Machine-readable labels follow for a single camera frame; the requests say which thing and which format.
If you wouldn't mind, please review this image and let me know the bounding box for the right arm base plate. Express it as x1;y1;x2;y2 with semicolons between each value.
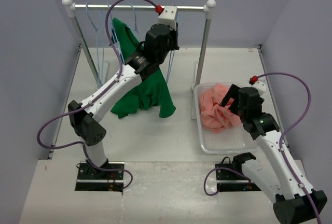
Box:
215;170;261;192

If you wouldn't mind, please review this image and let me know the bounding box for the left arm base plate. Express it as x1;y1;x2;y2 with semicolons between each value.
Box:
75;161;125;192

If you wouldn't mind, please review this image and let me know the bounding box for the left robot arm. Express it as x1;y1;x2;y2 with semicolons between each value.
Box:
68;23;179;179

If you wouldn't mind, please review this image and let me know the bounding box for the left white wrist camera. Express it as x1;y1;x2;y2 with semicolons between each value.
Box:
158;6;178;30

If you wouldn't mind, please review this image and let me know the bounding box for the green t shirt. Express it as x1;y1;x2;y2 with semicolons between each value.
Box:
110;18;176;119

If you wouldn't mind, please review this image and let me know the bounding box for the blue hanger with green shirt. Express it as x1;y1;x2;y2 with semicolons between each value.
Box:
128;3;139;33

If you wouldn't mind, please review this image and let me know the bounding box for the pink t shirt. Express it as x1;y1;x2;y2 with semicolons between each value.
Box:
199;83;241;133

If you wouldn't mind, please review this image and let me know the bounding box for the blue hanger of pink shirt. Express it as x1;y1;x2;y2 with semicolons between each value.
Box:
164;11;185;82

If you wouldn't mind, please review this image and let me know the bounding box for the clear plastic basket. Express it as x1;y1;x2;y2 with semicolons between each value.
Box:
191;82;258;156

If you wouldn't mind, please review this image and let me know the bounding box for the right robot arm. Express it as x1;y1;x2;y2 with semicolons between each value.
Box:
220;84;327;223

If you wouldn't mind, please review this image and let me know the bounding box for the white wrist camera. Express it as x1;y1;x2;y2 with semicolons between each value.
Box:
158;6;178;30
252;80;267;97

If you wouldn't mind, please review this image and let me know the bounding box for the empty blue hanger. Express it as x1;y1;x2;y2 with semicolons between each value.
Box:
85;2;106;88
105;3;124;64

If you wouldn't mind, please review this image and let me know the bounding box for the metal clothes rack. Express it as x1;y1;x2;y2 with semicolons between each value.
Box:
61;0;217;120

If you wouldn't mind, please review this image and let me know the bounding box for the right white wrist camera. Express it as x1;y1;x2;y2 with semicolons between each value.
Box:
252;80;267;97

